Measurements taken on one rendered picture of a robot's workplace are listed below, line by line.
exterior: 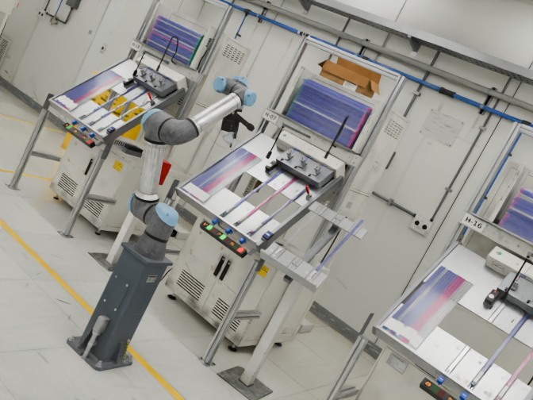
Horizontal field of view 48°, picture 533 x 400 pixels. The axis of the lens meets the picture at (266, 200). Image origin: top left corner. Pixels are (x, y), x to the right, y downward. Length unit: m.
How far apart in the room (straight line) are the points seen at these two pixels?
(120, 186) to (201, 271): 0.98
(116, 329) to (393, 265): 2.69
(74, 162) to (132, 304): 2.16
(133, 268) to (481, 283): 1.67
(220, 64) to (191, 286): 1.69
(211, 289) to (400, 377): 1.28
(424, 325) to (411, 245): 2.04
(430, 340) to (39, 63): 6.67
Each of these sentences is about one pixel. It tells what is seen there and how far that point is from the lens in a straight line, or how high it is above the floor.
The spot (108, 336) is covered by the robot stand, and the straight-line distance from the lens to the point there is 2.89.
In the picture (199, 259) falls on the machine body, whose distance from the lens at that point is 3.83.
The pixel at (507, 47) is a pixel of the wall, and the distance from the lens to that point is 5.06.
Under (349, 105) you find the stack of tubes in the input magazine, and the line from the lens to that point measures 3.60.
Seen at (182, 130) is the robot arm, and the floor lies 1.14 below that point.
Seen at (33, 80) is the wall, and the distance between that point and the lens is 8.46.
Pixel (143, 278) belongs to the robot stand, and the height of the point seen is 0.46.
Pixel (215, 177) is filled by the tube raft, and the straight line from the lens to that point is 3.61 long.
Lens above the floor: 1.41
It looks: 8 degrees down
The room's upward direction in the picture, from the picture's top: 27 degrees clockwise
